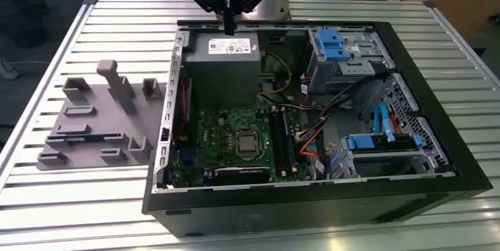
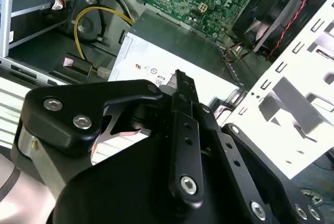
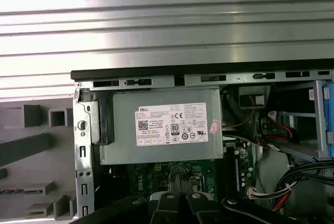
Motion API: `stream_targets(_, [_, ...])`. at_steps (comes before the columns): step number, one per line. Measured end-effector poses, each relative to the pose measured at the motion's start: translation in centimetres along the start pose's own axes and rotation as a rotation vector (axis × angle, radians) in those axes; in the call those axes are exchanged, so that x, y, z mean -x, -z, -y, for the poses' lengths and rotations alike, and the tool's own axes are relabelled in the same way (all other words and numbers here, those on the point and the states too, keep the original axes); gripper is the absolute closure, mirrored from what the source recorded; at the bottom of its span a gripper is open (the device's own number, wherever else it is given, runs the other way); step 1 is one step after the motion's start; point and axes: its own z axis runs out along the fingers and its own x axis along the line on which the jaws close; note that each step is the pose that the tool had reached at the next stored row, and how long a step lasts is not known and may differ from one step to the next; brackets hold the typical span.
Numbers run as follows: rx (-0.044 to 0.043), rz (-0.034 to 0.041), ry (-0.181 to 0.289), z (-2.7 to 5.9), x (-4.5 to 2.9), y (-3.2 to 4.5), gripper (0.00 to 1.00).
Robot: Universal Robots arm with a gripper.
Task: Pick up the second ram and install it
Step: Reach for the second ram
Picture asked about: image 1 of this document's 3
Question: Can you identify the blue RAM stick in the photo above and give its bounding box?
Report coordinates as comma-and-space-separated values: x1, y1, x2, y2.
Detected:
64, 135, 108, 145

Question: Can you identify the black RAM slot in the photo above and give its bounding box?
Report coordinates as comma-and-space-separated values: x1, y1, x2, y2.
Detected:
267, 107, 284, 176

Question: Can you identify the dark RAM stick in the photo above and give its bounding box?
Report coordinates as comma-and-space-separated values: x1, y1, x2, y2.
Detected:
280, 109, 296, 173

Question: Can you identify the gray power supply unit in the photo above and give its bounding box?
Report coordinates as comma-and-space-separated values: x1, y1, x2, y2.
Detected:
183, 32, 262, 110

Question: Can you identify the large blue bay latch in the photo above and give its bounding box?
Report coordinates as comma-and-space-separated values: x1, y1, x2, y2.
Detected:
316, 30, 354, 61

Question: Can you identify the metal disk bay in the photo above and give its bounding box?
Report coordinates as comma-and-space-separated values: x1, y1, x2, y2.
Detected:
306, 28, 395, 94

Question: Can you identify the CPU socket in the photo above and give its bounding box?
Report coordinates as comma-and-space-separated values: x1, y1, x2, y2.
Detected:
232, 127, 263, 161

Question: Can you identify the green motherboard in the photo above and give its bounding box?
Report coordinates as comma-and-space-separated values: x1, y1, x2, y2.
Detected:
167, 107, 312, 187

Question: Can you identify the silver CPU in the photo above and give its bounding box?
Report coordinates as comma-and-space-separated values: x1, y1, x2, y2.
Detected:
236, 136, 258, 153

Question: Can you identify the black mesh bin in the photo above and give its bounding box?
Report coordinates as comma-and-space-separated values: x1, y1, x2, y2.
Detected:
0, 0, 49, 49

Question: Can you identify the blue disk carrier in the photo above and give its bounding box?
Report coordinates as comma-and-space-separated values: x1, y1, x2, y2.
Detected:
344, 135, 375, 151

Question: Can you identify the black graphics card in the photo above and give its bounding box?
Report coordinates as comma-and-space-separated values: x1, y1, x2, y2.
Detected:
212, 166, 271, 184

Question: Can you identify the white stand foot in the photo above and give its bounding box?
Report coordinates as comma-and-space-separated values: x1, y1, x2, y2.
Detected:
0, 54, 20, 81

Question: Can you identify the gray parts rack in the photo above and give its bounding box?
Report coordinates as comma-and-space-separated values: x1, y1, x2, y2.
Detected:
34, 59, 167, 171

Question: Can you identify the metal disk cage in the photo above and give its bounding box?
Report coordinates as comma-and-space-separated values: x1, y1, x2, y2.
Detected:
327, 133, 455, 180

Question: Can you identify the black PC case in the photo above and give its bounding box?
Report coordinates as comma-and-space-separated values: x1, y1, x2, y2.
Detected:
140, 19, 493, 238

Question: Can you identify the yellow wire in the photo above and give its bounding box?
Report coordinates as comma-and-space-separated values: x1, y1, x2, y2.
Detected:
259, 51, 292, 95

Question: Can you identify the red wire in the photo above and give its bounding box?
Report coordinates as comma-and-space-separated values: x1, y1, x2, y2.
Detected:
173, 78, 192, 140

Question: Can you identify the black wire bundle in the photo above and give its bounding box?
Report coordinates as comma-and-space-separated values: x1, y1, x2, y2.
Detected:
299, 72, 391, 143

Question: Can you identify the orange wire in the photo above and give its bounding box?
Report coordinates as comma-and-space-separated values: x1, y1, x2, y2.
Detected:
299, 136, 324, 157

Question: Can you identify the blue flat wire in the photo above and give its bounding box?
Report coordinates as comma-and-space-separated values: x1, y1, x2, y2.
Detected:
373, 104, 395, 142

